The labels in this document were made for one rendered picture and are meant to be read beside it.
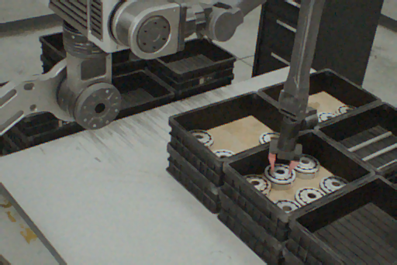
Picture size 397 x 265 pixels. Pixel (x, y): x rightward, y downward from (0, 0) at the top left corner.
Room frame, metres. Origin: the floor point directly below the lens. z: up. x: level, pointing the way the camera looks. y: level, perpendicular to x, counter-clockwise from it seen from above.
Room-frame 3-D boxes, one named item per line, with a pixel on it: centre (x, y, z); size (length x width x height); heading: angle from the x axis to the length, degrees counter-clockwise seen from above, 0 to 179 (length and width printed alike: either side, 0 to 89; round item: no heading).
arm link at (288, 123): (1.62, -0.15, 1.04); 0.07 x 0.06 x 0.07; 136
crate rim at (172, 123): (1.78, 0.02, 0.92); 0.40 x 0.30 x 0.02; 134
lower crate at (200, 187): (1.78, 0.02, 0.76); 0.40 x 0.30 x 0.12; 134
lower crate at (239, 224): (1.56, -0.19, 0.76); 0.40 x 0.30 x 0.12; 134
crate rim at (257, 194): (1.56, -0.19, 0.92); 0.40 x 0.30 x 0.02; 134
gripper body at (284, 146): (1.62, -0.14, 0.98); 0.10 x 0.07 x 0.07; 89
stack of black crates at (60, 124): (2.35, 0.88, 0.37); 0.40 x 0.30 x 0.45; 136
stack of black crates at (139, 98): (2.65, 0.61, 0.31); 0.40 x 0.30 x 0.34; 136
